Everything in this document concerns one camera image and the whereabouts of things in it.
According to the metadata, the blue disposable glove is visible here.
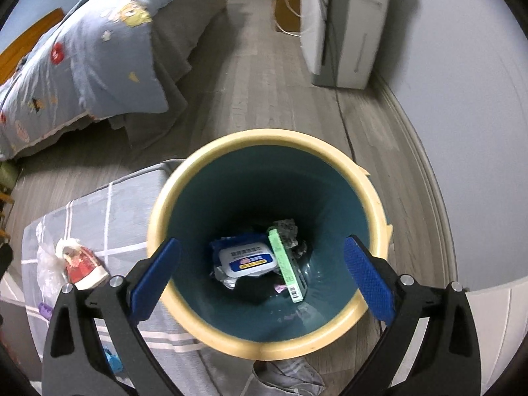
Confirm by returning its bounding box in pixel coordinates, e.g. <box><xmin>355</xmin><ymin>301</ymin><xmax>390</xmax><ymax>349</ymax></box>
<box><xmin>104</xmin><ymin>348</ymin><xmax>123</xmax><ymax>374</ymax></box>

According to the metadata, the red snack wrapper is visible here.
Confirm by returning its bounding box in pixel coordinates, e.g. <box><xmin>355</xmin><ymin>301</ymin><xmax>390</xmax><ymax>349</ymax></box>
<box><xmin>55</xmin><ymin>238</ymin><xmax>109</xmax><ymax>290</ymax></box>

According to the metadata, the green white medicine box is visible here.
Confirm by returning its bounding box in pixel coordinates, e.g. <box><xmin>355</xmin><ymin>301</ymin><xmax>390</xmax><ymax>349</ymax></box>
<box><xmin>268</xmin><ymin>228</ymin><xmax>308</xmax><ymax>303</ymax></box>

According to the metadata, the blue wet wipes pack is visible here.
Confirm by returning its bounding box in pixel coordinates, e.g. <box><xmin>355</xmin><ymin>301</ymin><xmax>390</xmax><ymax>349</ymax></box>
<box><xmin>210</xmin><ymin>232</ymin><xmax>278</xmax><ymax>290</ymax></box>

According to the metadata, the clear plastic bag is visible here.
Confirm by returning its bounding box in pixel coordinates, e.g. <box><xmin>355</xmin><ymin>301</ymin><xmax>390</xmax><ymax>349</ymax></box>
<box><xmin>36</xmin><ymin>220</ymin><xmax>67</xmax><ymax>307</ymax></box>

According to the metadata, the yellow and teal trash bin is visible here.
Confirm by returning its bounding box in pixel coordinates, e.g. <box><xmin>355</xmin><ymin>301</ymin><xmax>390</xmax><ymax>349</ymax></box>
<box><xmin>147</xmin><ymin>129</ymin><xmax>392</xmax><ymax>360</ymax></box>

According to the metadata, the grey plaid cushion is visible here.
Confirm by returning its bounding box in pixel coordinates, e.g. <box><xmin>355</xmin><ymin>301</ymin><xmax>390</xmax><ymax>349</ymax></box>
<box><xmin>21</xmin><ymin>159</ymin><xmax>217</xmax><ymax>395</ymax></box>

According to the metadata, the small wooden chair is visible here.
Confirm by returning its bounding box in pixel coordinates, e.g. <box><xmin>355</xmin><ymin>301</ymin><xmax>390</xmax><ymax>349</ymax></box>
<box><xmin>0</xmin><ymin>191</ymin><xmax>14</xmax><ymax>242</ymax></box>

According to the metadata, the green small bin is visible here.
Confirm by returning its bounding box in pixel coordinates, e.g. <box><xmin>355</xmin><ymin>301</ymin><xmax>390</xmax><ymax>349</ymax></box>
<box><xmin>0</xmin><ymin>161</ymin><xmax>20</xmax><ymax>190</ymax></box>

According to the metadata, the blue patterned duvet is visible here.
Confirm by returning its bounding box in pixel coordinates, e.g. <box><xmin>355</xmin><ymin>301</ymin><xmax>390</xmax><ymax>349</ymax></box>
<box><xmin>0</xmin><ymin>0</ymin><xmax>226</xmax><ymax>162</ymax></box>

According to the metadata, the wooden bed headboard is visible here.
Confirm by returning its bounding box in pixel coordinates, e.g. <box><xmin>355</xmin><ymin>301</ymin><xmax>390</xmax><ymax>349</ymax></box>
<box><xmin>0</xmin><ymin>8</ymin><xmax>64</xmax><ymax>84</ymax></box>

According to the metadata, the white air purifier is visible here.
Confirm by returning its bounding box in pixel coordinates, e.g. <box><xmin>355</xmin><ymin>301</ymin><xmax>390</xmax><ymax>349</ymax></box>
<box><xmin>300</xmin><ymin>0</ymin><xmax>389</xmax><ymax>89</ymax></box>

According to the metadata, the black floor cable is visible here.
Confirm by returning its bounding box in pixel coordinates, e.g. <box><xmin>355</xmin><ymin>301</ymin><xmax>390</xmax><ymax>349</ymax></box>
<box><xmin>325</xmin><ymin>16</ymin><xmax>357</xmax><ymax>162</ymax></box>

